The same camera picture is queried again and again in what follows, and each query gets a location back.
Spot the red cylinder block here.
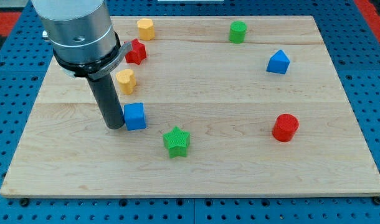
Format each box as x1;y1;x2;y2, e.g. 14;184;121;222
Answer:
272;113;300;142

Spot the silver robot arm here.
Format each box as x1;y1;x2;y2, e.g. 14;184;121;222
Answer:
32;0;116;64

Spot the wooden board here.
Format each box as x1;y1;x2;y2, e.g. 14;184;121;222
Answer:
0;16;380;198

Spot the blue cube block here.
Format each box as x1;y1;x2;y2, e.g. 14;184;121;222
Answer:
124;103;146;131

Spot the green cylinder block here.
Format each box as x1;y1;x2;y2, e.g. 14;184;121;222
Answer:
229;21;247;44

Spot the yellow hexagon block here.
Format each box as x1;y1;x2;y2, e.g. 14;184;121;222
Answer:
136;18;155;40

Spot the green star block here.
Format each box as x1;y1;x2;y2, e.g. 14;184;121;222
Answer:
163;126;190;159

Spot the black clamp ring with bracket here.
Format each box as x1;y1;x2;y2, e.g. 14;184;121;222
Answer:
52;31;133;81

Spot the blue triangle block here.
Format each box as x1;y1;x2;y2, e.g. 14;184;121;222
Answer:
266;50;290;75

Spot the red star block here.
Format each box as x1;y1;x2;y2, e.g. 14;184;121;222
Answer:
125;39;147;65

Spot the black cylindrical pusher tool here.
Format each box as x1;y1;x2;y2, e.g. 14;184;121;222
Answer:
87;74;125;129

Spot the yellow heart block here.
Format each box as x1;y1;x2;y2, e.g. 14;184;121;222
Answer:
116;69;136;95

